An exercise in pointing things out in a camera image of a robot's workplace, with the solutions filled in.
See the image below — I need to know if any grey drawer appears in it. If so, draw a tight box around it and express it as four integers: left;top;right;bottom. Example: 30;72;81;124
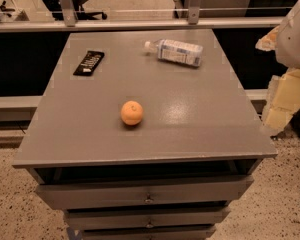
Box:
36;175;253;209
65;206;230;230
82;225;215;240

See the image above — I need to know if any metal railing frame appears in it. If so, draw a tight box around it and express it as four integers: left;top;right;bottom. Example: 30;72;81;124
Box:
0;0;297;33

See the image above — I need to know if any black snack bar wrapper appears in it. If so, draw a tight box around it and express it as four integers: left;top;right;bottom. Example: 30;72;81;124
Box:
74;51;105;76

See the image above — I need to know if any bottom grey drawer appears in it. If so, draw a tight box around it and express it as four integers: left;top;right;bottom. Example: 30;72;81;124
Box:
82;225;215;240

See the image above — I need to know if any top grey drawer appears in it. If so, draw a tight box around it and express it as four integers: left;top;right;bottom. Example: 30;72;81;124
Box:
36;175;253;209

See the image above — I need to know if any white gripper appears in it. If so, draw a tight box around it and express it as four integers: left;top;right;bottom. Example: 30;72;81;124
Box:
255;0;300;133

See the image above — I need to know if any middle grey drawer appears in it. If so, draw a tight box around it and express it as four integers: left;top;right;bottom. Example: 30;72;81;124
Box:
65;206;230;230

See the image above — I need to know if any grey drawer cabinet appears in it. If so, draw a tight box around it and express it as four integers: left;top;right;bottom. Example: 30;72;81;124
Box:
14;30;276;240

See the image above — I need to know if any orange fruit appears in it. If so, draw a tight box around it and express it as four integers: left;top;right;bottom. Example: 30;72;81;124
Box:
120;101;143;126

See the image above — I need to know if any clear blue-label plastic bottle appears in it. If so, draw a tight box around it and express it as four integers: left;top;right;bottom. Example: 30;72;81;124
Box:
144;39;203;67

